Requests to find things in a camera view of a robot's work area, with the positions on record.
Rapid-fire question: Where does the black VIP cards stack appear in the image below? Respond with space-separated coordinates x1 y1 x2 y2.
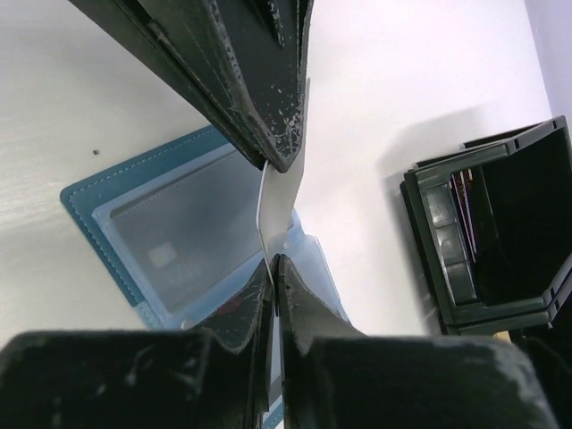
450 169 477 262

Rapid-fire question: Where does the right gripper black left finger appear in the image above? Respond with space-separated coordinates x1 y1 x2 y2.
1 263 273 428

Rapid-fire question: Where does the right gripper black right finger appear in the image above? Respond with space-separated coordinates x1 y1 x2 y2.
275 256 558 428

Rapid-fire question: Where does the blue leather card holder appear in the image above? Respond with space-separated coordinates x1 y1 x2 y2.
60 126 344 330

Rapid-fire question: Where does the black three-compartment tray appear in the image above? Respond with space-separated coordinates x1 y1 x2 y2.
400 116 571 335

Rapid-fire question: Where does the dark card in left sleeve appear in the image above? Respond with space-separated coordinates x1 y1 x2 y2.
93 145 261 315

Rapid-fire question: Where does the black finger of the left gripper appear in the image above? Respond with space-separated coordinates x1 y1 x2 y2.
72 1 265 169
209 1 313 172

